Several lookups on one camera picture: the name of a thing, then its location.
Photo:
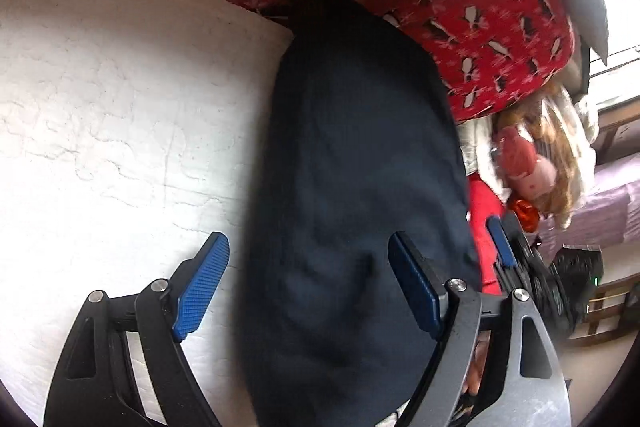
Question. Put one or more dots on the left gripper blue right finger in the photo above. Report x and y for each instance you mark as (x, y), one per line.
(426, 295)

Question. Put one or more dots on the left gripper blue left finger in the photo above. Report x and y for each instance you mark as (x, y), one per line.
(193, 285)

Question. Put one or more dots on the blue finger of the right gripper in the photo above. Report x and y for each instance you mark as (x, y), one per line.
(504, 250)

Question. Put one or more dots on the dark navy large garment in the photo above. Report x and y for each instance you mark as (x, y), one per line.
(361, 144)

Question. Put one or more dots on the doll with brown hair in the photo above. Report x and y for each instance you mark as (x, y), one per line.
(538, 151)

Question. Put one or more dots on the purple bedspread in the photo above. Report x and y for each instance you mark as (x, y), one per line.
(610, 215)

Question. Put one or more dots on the white mattress sheet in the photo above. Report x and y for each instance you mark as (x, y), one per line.
(130, 131)

